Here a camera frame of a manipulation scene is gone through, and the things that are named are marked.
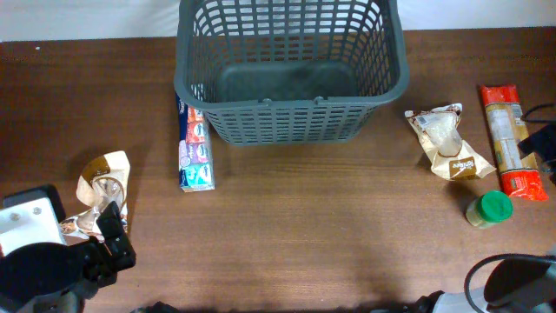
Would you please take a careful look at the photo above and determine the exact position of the green lid spice jar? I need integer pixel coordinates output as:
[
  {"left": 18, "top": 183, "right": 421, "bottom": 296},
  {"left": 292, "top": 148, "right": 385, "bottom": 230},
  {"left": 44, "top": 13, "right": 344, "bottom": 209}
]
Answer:
[{"left": 465, "top": 190, "right": 513, "bottom": 229}]

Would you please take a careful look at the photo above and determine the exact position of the grey plastic shopping basket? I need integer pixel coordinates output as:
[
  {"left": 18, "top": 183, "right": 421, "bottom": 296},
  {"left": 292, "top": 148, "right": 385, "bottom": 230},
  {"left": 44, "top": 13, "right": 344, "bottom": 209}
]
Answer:
[{"left": 174, "top": 0, "right": 409, "bottom": 146}]

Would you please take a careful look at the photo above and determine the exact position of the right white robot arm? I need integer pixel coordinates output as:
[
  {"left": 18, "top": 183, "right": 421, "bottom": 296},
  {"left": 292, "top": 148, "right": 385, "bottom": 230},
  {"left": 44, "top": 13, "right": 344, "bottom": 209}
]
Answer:
[{"left": 404, "top": 253, "right": 555, "bottom": 313}]

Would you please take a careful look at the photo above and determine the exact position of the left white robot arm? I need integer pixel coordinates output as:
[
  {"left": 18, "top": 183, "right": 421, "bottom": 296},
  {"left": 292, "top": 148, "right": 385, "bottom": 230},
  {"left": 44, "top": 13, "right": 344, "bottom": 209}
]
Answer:
[{"left": 1, "top": 202, "right": 136, "bottom": 312}]

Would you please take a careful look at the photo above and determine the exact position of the red spaghetti packet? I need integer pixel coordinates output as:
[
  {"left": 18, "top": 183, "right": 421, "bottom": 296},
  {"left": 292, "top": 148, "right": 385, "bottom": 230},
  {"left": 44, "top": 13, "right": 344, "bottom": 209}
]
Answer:
[{"left": 480, "top": 84, "right": 549, "bottom": 202}]

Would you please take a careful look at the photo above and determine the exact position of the brown white snack bag left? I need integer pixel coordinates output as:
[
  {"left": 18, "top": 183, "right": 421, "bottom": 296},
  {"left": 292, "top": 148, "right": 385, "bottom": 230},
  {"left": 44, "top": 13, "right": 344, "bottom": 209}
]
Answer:
[{"left": 59, "top": 150, "right": 130, "bottom": 242}]

